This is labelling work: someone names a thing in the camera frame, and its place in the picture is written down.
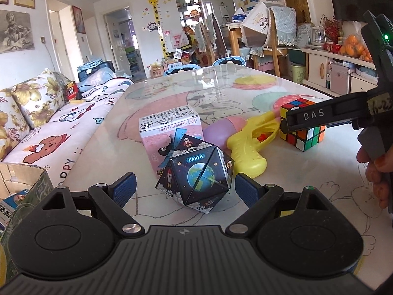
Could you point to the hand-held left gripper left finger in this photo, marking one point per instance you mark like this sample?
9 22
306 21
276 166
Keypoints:
124 190

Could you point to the green bin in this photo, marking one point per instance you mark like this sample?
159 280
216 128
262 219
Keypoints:
298 73

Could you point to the floral pillow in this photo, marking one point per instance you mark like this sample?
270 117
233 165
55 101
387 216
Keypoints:
40 98
10 123

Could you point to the grey sketch picture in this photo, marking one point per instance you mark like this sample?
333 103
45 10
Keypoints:
17 30

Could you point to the dark blue suitcase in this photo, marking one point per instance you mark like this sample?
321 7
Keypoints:
98 67

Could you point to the bag of oranges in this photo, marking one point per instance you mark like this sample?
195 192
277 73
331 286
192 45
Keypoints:
354 46

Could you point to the purple pink egg toy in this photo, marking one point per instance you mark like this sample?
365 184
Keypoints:
218 132

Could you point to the space print folding cube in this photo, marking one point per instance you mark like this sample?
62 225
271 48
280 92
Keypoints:
196 175

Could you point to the colourful puzzle cube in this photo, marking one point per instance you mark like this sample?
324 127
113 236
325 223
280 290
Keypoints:
302 139

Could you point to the sofa with printed cover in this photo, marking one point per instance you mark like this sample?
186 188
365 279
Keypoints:
46 141

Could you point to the blue white medicine box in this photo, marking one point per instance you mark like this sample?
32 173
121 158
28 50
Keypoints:
12 209

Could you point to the person's right hand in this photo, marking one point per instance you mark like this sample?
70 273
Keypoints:
376 172

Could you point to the pink box white label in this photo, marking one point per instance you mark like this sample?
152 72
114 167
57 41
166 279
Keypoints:
159 135

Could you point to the blue lace cover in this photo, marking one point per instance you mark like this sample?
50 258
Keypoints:
284 27

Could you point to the white embroidered cover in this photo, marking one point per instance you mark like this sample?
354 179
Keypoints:
256 24

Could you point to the large cardboard box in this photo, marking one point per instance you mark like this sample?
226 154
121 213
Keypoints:
36 190

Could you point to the dark red framed picture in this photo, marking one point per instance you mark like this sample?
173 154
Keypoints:
79 20

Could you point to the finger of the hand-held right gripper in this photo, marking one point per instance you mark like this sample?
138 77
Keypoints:
313 113

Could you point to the glass kettle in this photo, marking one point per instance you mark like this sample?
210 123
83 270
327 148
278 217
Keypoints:
317 37

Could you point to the small red box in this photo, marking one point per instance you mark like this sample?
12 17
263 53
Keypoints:
72 90

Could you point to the yellow toy water gun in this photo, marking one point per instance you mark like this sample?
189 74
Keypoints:
245 156

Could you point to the giraffe wall sticker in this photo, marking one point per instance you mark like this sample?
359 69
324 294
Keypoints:
157 21

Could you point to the blue chair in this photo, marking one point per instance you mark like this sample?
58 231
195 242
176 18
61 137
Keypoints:
228 61
181 69

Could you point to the brown cardboard carton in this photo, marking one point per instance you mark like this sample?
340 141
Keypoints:
156 72

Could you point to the pink case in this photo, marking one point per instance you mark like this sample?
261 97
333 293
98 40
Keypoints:
340 80

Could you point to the tissue box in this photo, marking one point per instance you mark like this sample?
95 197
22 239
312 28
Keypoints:
239 16

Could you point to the white cabinet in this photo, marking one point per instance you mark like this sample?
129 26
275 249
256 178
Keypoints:
316 67

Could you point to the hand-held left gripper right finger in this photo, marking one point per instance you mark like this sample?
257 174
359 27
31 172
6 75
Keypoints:
247 190

